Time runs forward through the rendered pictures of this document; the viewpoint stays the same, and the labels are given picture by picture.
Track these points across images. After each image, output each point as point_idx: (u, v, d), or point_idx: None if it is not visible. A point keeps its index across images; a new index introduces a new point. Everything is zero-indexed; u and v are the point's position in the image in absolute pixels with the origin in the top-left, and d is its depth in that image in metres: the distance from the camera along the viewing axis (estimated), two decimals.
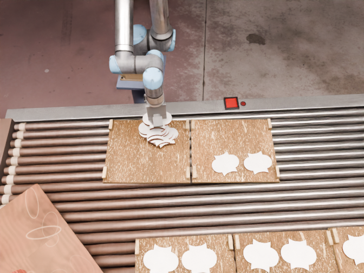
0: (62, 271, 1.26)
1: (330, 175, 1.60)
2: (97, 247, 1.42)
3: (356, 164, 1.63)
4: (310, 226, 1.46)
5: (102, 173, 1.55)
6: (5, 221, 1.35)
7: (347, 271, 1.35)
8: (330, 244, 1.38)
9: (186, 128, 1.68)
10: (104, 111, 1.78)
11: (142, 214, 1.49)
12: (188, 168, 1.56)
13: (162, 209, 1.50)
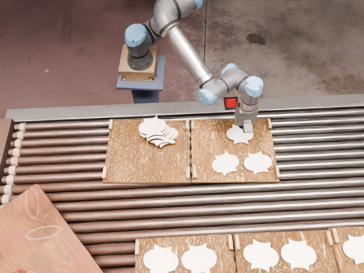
0: (62, 271, 1.26)
1: (330, 175, 1.60)
2: (97, 247, 1.42)
3: (356, 164, 1.63)
4: (310, 226, 1.46)
5: (102, 173, 1.55)
6: (5, 221, 1.35)
7: (347, 271, 1.35)
8: (330, 244, 1.38)
9: (186, 128, 1.68)
10: (104, 111, 1.78)
11: (142, 214, 1.49)
12: (188, 168, 1.56)
13: (162, 209, 1.50)
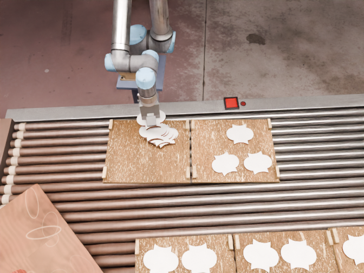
0: (62, 271, 1.26)
1: (330, 175, 1.60)
2: (97, 247, 1.42)
3: (356, 164, 1.63)
4: (310, 226, 1.46)
5: (102, 173, 1.55)
6: (5, 221, 1.35)
7: (347, 271, 1.35)
8: (330, 244, 1.38)
9: (186, 128, 1.68)
10: (104, 111, 1.78)
11: (142, 214, 1.49)
12: (188, 168, 1.56)
13: (162, 209, 1.50)
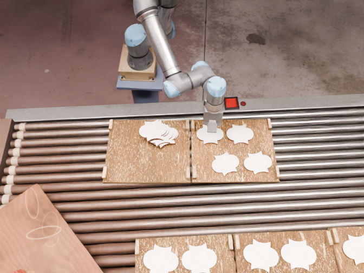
0: (62, 271, 1.26)
1: (330, 175, 1.60)
2: (97, 247, 1.42)
3: (356, 164, 1.63)
4: (310, 226, 1.46)
5: (102, 173, 1.55)
6: (5, 221, 1.35)
7: (347, 271, 1.35)
8: (330, 244, 1.38)
9: (186, 128, 1.68)
10: (104, 111, 1.78)
11: (142, 214, 1.49)
12: (188, 168, 1.56)
13: (162, 209, 1.50)
